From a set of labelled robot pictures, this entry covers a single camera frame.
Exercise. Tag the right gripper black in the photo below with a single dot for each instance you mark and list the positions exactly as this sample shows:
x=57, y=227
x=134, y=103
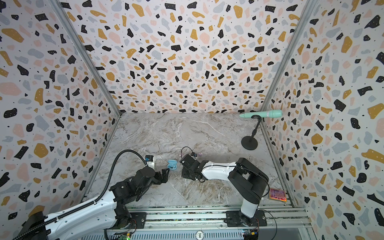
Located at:
x=187, y=166

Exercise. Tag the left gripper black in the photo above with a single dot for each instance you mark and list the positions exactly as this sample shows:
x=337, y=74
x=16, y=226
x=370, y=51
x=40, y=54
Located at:
x=162, y=180

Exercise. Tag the blue earbud charging case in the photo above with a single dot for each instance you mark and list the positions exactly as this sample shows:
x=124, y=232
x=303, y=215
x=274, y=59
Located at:
x=172, y=164

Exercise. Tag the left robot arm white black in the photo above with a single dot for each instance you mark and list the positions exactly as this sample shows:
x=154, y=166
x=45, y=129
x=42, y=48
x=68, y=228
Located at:
x=106, y=211

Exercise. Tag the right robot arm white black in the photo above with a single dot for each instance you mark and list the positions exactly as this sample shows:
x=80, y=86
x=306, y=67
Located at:
x=248, y=180

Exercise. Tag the black microphone stand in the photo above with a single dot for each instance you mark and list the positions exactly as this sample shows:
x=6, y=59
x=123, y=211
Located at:
x=249, y=142

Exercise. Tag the pink orange card box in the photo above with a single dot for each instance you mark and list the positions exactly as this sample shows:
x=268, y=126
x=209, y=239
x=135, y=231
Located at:
x=278, y=195

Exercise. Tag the poker chip on rail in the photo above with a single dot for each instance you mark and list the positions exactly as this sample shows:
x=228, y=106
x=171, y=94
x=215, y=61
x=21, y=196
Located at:
x=199, y=235

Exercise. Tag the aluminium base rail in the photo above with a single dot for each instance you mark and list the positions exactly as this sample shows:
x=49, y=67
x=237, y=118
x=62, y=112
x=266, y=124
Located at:
x=217, y=223

